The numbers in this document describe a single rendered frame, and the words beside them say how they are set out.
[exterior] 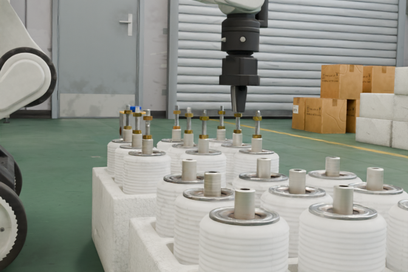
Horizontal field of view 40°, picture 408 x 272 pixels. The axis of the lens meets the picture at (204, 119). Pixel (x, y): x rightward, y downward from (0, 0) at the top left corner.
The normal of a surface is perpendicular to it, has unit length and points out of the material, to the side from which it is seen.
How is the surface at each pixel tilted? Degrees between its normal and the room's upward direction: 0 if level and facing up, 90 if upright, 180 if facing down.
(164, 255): 0
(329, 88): 90
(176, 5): 90
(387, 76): 90
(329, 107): 90
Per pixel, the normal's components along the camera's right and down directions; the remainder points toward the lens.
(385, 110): -0.93, 0.00
